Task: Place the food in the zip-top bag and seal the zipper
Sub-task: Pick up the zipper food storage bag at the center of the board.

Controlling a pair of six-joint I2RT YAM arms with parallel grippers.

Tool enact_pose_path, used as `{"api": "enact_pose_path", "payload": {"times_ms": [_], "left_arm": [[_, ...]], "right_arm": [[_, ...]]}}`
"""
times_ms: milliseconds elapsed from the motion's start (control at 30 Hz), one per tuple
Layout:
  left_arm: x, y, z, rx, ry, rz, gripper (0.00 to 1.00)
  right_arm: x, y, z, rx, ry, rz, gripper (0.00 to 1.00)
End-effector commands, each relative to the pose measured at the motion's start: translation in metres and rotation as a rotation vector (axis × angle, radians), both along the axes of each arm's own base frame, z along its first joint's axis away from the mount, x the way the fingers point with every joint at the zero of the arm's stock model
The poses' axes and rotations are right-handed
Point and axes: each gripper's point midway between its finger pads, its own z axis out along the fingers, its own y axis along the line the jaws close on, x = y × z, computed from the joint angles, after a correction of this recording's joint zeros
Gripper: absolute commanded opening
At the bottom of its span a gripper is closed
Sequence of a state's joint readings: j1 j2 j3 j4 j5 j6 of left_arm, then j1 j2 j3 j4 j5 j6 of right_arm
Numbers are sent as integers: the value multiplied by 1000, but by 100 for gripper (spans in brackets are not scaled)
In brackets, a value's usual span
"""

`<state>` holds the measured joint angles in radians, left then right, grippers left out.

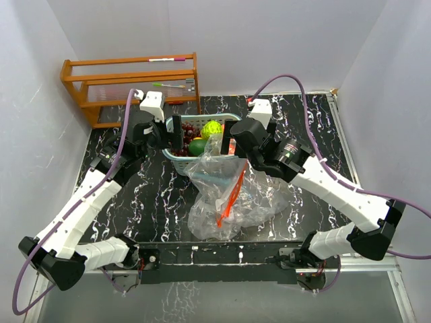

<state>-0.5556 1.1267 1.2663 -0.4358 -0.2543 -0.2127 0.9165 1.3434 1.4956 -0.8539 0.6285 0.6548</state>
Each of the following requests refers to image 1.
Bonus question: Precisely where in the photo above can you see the black metal base rail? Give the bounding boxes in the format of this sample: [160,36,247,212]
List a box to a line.
[101,241,344,291]

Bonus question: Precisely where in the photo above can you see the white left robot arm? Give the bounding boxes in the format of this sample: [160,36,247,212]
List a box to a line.
[18,112,184,291]

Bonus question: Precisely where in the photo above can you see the green custard apple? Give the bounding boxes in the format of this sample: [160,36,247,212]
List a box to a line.
[201,120,223,140]

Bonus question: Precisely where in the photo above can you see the green avocado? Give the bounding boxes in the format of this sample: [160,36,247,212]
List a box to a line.
[188,139,207,157]

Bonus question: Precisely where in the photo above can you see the pink white marker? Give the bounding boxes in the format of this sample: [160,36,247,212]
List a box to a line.
[147,57,186,63]

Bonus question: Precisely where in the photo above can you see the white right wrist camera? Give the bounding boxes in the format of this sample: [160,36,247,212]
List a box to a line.
[247,99,272,129]

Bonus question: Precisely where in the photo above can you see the clear zip top bag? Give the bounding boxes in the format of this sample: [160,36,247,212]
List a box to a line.
[185,134,291,240]

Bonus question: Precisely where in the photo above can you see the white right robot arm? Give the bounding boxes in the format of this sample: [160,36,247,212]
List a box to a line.
[222,118,405,267]

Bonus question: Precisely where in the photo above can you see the green white marker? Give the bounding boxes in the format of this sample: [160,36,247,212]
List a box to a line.
[152,82,186,89]

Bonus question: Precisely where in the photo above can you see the wooden rack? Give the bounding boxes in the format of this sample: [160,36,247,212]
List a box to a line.
[60,53,202,129]

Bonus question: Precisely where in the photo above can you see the dark red grapes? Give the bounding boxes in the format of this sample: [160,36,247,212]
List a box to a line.
[176,123,202,157]

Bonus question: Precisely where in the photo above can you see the teal plastic basket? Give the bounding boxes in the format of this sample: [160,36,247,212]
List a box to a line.
[162,113,242,176]

